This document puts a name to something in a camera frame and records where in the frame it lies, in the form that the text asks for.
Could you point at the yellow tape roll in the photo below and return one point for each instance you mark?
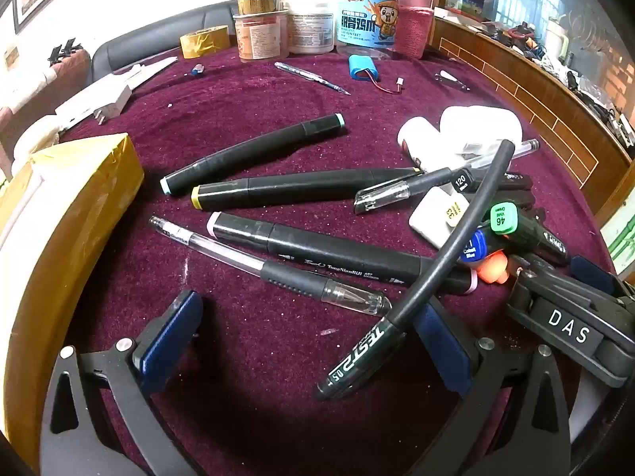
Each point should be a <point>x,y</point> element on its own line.
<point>203,42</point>

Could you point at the brown armchair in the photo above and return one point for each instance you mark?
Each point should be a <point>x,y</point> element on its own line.
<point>69,74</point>

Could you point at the black gel pen white print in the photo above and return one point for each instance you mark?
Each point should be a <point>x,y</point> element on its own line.
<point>446,258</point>

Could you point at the small white plastic piece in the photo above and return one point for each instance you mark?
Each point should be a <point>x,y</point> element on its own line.
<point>443,75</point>

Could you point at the black gel pen clear cap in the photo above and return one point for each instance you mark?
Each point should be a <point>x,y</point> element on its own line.
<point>397,191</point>

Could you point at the silver pen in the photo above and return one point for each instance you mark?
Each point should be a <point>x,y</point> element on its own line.
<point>310,77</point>

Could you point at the white paper sheet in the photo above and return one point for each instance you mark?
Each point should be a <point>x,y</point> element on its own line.
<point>149,69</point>

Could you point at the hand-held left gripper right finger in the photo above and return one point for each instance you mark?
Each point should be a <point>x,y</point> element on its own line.
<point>446,352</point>

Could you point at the black marker blue cap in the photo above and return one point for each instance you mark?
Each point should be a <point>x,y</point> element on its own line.
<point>474,248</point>

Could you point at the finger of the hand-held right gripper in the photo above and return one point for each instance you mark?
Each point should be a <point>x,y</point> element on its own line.
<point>595,272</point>
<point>533,270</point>

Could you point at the orange label jar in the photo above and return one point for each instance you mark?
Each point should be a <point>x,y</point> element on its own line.
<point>258,37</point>

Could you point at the white bottle red label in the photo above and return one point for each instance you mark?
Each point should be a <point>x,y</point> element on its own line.
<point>416,134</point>

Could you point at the black marker yellow cap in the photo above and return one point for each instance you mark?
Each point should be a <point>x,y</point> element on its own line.
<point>297,186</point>

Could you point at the yellow wall plaque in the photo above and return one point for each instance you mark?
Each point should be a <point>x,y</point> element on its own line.
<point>10,57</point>

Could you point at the small blue lighter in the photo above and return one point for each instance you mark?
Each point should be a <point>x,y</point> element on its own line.
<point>197,70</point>

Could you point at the black marker pink caps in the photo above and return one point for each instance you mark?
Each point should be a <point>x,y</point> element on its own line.
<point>322,248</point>

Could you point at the clear gel pen black grip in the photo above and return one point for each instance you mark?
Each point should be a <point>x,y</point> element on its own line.
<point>287,275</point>

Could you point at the clear jar blue cartoon label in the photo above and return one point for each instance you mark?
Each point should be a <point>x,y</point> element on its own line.
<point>367,15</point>

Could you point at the white plastic tub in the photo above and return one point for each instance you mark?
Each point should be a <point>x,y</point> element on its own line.
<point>310,25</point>

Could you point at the white kettle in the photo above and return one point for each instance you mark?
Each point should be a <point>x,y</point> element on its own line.
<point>556,39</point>

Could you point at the wooden brick-pattern partition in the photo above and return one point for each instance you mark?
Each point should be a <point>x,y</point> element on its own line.
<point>545,109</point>

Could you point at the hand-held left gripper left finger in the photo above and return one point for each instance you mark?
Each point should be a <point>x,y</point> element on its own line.
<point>168,342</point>

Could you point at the black marker green cap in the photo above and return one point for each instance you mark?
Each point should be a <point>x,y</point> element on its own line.
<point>506,218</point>

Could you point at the white power adapter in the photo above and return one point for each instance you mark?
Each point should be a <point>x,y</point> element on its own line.
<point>99,104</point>

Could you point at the white bottle orange cap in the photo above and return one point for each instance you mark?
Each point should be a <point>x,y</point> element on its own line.
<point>491,267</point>

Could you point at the black phone holder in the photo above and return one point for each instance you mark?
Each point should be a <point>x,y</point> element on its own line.
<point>63,52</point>

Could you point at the black leather sofa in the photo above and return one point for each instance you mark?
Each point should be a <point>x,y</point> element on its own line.
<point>149,34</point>

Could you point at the white bottle green label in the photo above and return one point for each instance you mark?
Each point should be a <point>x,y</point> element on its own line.
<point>478,124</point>

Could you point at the black marker teal caps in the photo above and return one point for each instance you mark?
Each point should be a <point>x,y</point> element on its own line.
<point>253,151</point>

